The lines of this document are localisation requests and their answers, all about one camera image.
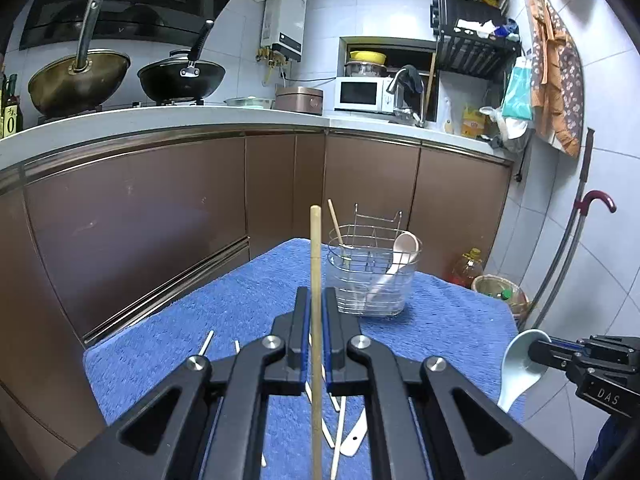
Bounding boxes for black wok with lid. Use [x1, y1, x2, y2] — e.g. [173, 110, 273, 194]
[137, 20, 227, 102]

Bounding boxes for pale green bowl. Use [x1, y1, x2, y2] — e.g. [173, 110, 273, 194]
[225, 96, 275, 110]

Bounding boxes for white kitchen countertop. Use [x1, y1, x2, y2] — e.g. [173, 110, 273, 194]
[0, 105, 516, 171]

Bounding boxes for white plastic bag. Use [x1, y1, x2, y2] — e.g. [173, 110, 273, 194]
[480, 105, 531, 153]

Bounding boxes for white plastic spoon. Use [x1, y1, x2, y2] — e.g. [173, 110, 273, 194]
[365, 231, 420, 303]

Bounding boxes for wire and clear plastic utensil holder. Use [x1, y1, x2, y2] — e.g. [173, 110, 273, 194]
[327, 203, 418, 316]

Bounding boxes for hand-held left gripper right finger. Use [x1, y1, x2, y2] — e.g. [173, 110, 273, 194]
[324, 287, 583, 480]

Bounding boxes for white microwave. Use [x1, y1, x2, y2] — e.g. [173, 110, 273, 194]
[334, 76, 396, 115]

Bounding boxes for black range hood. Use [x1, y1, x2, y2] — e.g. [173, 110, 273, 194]
[20, 0, 251, 51]

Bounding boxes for gas stove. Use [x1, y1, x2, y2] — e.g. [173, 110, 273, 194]
[37, 100, 206, 123]

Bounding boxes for tan wooden chopstick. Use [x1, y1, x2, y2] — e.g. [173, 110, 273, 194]
[327, 199, 351, 268]
[310, 205, 323, 480]

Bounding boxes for white water heater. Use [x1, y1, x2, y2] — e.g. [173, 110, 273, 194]
[260, 0, 307, 61]

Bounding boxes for umbrella with red handle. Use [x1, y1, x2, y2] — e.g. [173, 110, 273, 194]
[530, 190, 618, 331]

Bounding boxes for yellow packet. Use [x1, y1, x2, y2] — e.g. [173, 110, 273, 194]
[461, 104, 487, 138]

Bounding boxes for grey pole with maroon grip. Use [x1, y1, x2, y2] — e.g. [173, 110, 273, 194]
[525, 127, 597, 331]

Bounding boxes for white flat-handled spoon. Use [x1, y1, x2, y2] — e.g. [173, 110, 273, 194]
[340, 407, 368, 457]

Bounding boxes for brown rice cooker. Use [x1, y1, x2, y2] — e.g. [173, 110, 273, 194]
[275, 86, 324, 116]

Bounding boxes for cooking oil bottle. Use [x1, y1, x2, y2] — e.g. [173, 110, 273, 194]
[450, 247, 485, 288]

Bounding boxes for blue fluffy towel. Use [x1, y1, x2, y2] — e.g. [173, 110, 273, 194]
[82, 237, 526, 480]

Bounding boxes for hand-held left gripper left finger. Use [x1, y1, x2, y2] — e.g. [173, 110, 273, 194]
[55, 286, 313, 480]

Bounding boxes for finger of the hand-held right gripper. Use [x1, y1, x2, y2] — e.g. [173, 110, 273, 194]
[529, 337, 583, 371]

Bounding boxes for orange floral apron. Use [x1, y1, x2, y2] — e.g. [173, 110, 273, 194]
[527, 0, 585, 158]

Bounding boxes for black dish rack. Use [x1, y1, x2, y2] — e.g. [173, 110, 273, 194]
[430, 0, 522, 80]

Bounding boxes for person's right forearm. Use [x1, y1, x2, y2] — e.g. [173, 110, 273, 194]
[582, 412, 640, 480]

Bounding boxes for brass wok with steel handle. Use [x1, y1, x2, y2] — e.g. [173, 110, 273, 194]
[27, 0, 132, 116]

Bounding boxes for brown kitchen cabinets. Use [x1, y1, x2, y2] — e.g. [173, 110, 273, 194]
[0, 127, 516, 480]

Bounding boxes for oil bottle with yellow label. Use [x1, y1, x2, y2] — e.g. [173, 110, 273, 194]
[0, 74, 25, 140]

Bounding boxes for teal plastic bag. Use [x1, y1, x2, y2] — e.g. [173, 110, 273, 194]
[501, 57, 535, 121]

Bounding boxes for light blue ceramic spoon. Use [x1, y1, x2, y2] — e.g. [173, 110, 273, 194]
[496, 330, 551, 413]

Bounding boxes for yellow bowl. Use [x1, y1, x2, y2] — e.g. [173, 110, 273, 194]
[349, 50, 388, 66]

